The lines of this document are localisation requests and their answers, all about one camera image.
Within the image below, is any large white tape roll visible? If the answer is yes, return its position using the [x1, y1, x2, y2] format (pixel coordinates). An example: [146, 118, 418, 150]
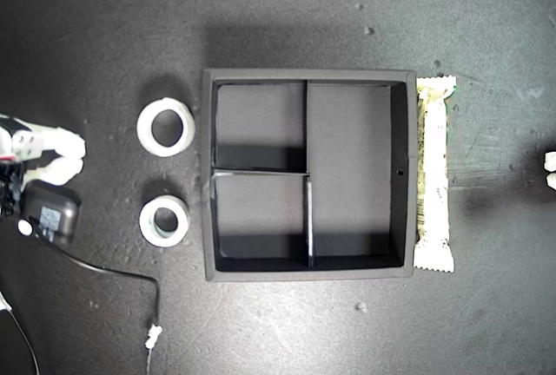
[136, 96, 196, 158]

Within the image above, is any snack bar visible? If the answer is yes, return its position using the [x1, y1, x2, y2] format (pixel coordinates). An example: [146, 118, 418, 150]
[412, 76, 457, 274]

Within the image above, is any small white tape roll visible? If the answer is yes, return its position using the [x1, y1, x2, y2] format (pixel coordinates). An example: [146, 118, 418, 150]
[138, 194, 191, 249]

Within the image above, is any black tray with wells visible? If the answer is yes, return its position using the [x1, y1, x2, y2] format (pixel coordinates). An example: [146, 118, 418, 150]
[200, 68, 418, 283]

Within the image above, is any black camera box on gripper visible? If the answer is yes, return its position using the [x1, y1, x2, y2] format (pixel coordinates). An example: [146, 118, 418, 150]
[17, 179, 83, 247]

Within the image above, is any black camera bracket on gripper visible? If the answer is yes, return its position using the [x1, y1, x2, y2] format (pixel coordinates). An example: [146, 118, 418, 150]
[0, 160, 25, 220]

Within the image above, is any black camera cable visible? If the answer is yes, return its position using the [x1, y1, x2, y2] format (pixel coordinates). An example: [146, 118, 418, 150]
[51, 242, 162, 328]

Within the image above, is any white connector with thin wire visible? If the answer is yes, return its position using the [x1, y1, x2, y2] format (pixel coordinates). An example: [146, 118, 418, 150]
[144, 325, 163, 375]

